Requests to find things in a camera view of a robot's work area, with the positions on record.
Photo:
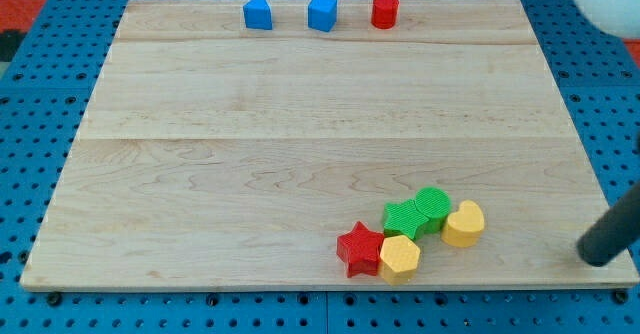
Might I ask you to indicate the red star block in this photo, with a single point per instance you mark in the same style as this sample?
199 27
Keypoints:
359 250

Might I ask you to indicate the yellow heart block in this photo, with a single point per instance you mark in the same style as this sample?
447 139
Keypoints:
464 227

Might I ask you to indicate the red cylinder block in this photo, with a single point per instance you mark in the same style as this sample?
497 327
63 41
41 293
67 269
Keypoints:
384 13

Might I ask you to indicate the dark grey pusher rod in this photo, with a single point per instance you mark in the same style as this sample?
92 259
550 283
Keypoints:
614 232

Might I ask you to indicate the wooden board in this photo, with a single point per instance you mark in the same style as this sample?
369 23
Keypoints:
213 158

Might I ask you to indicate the blue cube block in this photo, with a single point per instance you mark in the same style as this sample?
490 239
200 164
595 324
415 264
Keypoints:
322 14

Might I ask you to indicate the green circle block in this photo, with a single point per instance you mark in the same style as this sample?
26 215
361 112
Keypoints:
435 205

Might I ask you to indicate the green star block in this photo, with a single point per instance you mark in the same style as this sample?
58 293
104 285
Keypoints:
404 219

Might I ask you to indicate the yellow hexagon block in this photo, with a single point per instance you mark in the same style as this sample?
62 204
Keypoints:
399 260

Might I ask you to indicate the blue triangle block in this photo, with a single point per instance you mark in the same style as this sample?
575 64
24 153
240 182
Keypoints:
257 15

